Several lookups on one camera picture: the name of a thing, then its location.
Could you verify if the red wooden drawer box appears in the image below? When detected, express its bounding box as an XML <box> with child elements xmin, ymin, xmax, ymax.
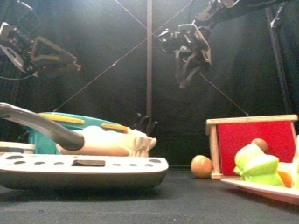
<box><xmin>205</xmin><ymin>114</ymin><xmax>299</xmax><ymax>180</ymax></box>

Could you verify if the teal basket with yellow stripes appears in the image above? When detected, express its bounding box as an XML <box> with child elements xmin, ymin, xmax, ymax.
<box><xmin>22</xmin><ymin>111</ymin><xmax>130</xmax><ymax>155</ymax></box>

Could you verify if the black clamp at pole base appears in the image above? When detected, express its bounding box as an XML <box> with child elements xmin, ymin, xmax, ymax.
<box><xmin>130</xmin><ymin>113</ymin><xmax>160</xmax><ymax>137</ymax></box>

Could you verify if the cream toy food piece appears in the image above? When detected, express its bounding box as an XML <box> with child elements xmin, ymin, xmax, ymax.
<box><xmin>57</xmin><ymin>125</ymin><xmax>158</xmax><ymax>158</ymax></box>

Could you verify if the brown toy egg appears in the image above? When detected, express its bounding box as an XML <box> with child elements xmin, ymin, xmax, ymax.
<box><xmin>189</xmin><ymin>154</ymin><xmax>213</xmax><ymax>179</ymax></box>

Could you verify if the green toy vegetable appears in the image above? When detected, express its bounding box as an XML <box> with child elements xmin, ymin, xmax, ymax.
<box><xmin>232</xmin><ymin>142</ymin><xmax>289</xmax><ymax>188</ymax></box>

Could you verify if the orange toy food piece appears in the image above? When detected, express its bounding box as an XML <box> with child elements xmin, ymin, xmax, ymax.
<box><xmin>276</xmin><ymin>162</ymin><xmax>299</xmax><ymax>189</ymax></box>

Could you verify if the white plate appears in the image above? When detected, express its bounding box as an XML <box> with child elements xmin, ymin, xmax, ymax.
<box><xmin>218</xmin><ymin>176</ymin><xmax>299</xmax><ymax>206</ymax></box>

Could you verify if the vertical metal frame pole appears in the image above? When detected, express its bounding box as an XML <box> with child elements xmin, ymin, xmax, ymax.
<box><xmin>144</xmin><ymin>0</ymin><xmax>154</xmax><ymax>118</ymax></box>

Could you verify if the grey toy pan handle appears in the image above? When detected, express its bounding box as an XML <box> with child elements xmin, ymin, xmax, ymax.
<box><xmin>0</xmin><ymin>102</ymin><xmax>85</xmax><ymax>151</ymax></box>

